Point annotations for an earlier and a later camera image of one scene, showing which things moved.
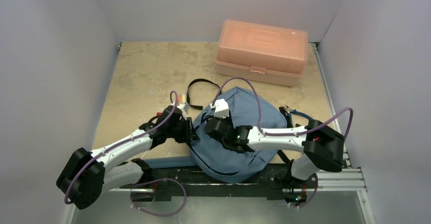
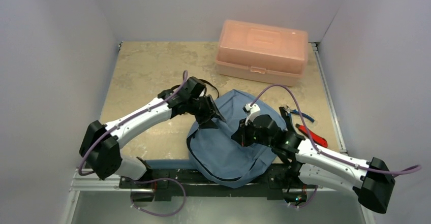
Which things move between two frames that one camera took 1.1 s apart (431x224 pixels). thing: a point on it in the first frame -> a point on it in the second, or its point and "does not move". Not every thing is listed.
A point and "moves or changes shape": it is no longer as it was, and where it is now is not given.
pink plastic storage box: [262, 53] does not move
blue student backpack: [248, 108] moves or changes shape
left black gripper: [189, 134] -> [205, 120]
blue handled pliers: [288, 110] does not move
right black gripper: [211, 128] -> [244, 133]
